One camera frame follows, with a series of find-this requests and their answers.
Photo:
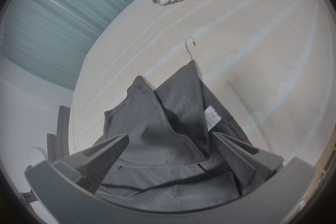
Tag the round white mirror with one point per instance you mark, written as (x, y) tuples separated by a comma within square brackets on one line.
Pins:
[(35, 156)]

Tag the black T-shirt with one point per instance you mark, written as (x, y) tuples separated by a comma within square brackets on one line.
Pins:
[(162, 139)]

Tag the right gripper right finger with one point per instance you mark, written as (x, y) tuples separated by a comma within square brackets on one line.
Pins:
[(244, 165)]

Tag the bed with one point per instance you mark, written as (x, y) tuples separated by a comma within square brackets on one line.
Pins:
[(249, 47)]

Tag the black chest of drawers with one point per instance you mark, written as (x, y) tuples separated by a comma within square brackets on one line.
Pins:
[(63, 133)]

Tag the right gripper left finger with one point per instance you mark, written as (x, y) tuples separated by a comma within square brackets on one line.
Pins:
[(99, 160)]

